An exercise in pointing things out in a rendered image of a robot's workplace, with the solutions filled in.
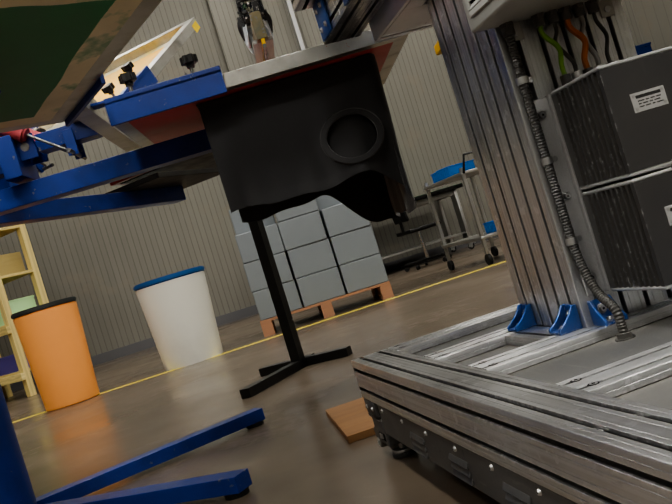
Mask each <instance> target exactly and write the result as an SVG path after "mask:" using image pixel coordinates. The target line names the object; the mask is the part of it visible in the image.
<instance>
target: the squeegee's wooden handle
mask: <svg viewBox="0 0 672 504"><path fill-rule="evenodd" d="M249 16H250V22H251V28H252V33H253V39H254V40H257V43H261V39H263V38H264V39H265V41H267V40H268V36H267V32H266V29H265V26H264V23H263V19H262V16H261V13H260V11H254V12H251V13H250V14H249Z"/></svg>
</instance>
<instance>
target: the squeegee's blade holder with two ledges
mask: <svg viewBox="0 0 672 504"><path fill-rule="evenodd" d="M265 42H266V45H267V53H268V60H270V59H274V58H275V54H274V44H273V37H272V36H268V40H267V41H265ZM252 45H253V50H254V55H255V60H256V64H257V63H260V62H264V57H263V50H262V44H261V43H257V40H254V41H252Z"/></svg>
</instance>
